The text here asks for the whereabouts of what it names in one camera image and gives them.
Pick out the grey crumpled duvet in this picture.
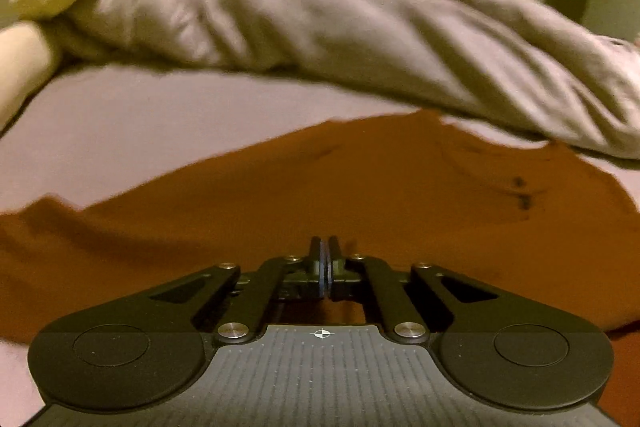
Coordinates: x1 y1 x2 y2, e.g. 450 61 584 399
45 0 640 158

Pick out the rust brown shirt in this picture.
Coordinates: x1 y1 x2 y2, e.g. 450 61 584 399
0 109 640 413

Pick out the lilac grey bed sheet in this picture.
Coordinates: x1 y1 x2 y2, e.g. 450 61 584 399
0 57 640 427

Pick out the cream pillow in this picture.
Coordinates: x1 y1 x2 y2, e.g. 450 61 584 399
0 22 61 132

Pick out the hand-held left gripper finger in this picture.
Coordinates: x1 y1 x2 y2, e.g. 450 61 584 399
327 236 502 343
148 236 327 343

